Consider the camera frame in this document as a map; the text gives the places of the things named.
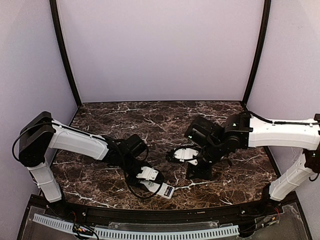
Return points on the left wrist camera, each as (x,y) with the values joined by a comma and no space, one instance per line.
(150,174)

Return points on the white slotted cable duct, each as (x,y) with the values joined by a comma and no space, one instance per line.
(106,233)

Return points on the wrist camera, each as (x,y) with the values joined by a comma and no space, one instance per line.
(150,174)
(183,154)

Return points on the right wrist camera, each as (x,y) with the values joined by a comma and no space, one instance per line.
(183,154)

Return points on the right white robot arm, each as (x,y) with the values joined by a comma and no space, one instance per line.
(249,130)

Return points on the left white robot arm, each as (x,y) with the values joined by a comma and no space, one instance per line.
(44,133)

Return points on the left black frame post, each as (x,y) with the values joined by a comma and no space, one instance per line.
(63,52)

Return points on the purple battery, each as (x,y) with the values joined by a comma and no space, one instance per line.
(169,191)

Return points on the white remote control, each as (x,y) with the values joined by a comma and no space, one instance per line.
(153,187)

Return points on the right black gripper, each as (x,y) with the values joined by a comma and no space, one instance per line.
(200,165)

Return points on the black front table rail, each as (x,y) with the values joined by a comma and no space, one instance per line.
(239,213)

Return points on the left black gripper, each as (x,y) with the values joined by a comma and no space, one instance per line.
(136,180)

